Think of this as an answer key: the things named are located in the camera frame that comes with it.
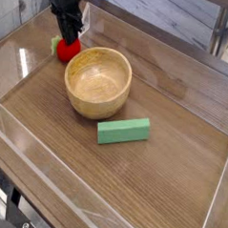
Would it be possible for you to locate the clear acrylic corner bracket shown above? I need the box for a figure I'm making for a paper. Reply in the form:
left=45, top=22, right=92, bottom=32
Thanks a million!
left=79, top=4, right=91, bottom=35

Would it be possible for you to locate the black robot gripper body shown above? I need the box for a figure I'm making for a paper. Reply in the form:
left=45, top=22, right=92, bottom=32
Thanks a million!
left=51, top=0, right=82, bottom=22

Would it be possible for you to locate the red plush strawberry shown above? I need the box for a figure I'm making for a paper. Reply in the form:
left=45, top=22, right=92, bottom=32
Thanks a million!
left=51, top=36, right=81, bottom=62

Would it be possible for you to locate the clear acrylic tray wall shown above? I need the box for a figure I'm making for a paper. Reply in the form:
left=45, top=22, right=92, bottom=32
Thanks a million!
left=0, top=103, right=135, bottom=228

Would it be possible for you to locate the metal table leg background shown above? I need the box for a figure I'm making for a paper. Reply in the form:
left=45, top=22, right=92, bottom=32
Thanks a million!
left=208, top=8, right=228, bottom=57

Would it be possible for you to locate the black table leg clamp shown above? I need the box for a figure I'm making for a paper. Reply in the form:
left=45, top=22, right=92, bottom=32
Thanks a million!
left=0, top=188, right=35, bottom=228

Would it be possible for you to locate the green rectangular block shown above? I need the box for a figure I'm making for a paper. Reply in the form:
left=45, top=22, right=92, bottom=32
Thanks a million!
left=97, top=118, right=151, bottom=144

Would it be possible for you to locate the wooden bowl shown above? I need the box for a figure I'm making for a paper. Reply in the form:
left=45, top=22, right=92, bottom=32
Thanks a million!
left=64, top=47, right=133, bottom=120

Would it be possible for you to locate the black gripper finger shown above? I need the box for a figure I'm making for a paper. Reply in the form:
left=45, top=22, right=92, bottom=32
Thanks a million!
left=57, top=17, right=73, bottom=45
left=70, top=19, right=83, bottom=44

